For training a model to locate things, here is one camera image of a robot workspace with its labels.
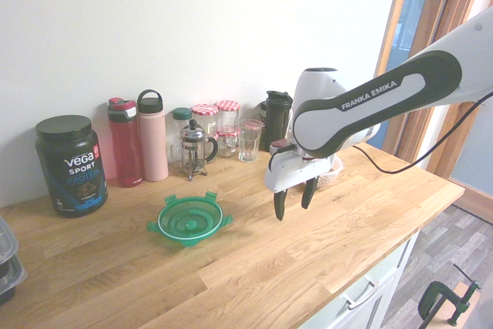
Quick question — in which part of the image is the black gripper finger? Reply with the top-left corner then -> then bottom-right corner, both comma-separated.
273,188 -> 288,223
300,175 -> 321,211

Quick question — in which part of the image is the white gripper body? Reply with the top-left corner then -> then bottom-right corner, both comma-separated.
263,146 -> 336,194

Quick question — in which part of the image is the green round container lid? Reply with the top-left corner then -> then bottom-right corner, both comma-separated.
146,190 -> 234,249

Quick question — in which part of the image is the clear plastic food bowl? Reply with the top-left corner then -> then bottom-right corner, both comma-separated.
317,154 -> 344,188

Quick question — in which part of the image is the small jar red gingham lid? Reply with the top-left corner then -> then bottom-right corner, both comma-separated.
216,128 -> 240,159
240,118 -> 265,132

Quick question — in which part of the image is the glass jar red gingham lid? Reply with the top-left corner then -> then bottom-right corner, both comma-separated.
214,99 -> 241,132
190,103 -> 220,142

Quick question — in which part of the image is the glass jar green lid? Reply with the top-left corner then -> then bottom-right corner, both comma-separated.
167,107 -> 193,165

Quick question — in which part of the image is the black takeaway container clear lid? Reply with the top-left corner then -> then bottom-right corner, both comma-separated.
0,214 -> 20,265
0,253 -> 29,306

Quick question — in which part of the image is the clear drinking glass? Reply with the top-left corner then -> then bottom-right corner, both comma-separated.
237,119 -> 265,163

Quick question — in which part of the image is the black shaker bottle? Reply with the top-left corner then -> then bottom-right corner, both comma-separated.
258,90 -> 294,153

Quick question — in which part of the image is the glass French press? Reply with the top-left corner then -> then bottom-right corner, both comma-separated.
178,119 -> 220,182

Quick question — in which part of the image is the white kitchen cabinet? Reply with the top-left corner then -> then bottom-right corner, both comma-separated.
300,227 -> 421,329

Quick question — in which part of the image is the pink insulated bottle black cap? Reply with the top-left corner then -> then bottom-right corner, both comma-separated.
136,89 -> 170,183

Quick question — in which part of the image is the green metal clamp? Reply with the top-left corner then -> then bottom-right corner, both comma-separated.
417,264 -> 483,327

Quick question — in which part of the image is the red water bottle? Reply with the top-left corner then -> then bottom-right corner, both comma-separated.
107,97 -> 146,189

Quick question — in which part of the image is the black Vega protein tub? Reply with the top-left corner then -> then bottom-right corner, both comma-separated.
34,114 -> 110,219

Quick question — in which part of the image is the metal drawer handle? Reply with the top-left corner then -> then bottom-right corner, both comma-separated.
341,276 -> 381,309

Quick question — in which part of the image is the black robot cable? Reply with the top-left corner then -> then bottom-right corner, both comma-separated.
352,89 -> 493,174

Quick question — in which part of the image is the wooden door frame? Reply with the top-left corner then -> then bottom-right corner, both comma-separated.
374,0 -> 493,227

